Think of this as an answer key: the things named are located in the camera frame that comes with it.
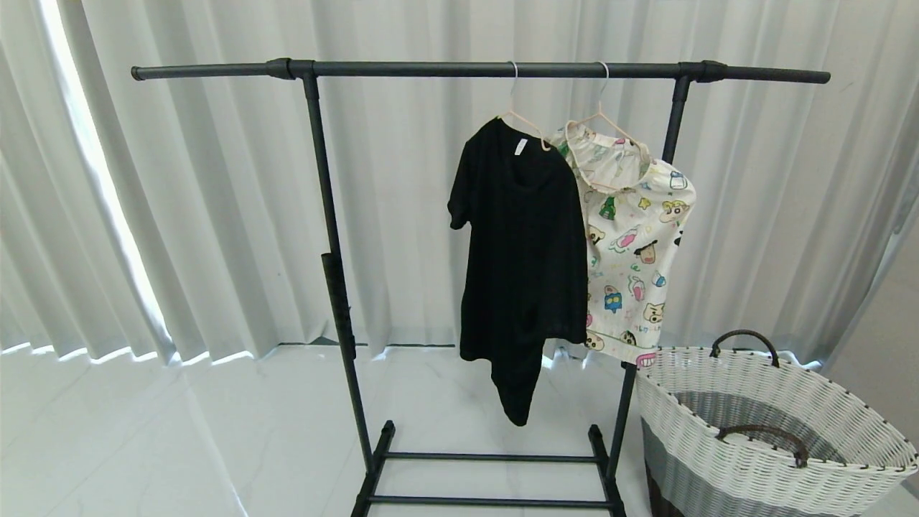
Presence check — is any black short-sleeved shirt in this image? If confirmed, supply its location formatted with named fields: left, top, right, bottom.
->
left=447, top=116, right=590, bottom=428

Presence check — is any pink clothes hanger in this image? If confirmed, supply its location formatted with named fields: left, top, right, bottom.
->
left=498, top=60, right=555, bottom=153
left=563, top=60, right=654, bottom=195

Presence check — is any cream printed shirt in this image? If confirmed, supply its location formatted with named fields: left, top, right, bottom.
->
left=549, top=120, right=698, bottom=369

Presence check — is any black clothes rack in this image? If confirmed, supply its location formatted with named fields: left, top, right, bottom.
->
left=131, top=57, right=832, bottom=517

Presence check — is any white laundry basket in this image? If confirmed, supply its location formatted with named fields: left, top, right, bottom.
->
left=635, top=328, right=919, bottom=517

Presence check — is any white curtain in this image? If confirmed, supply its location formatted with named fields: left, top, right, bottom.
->
left=0, top=0, right=919, bottom=368

